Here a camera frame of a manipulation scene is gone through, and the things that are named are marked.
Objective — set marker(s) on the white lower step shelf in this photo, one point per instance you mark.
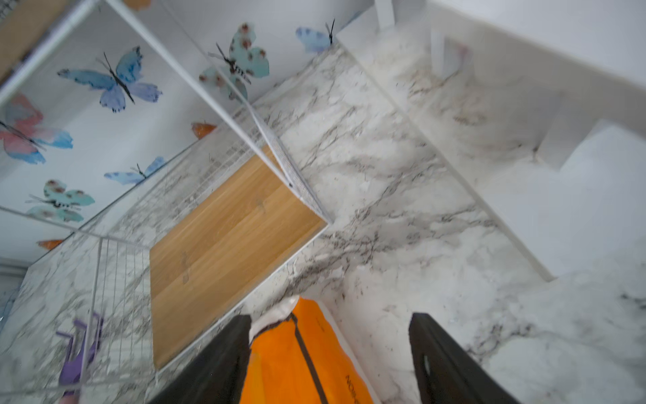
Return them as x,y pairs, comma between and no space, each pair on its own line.
560,160

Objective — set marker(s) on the white wire shelf rack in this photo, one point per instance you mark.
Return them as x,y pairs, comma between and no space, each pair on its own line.
141,179

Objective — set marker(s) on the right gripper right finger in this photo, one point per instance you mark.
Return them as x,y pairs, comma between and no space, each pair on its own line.
444,371

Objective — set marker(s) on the purple garden fork toy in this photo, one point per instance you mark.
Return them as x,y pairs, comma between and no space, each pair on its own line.
75,361

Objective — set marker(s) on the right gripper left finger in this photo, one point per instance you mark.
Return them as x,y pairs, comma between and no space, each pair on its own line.
218,373

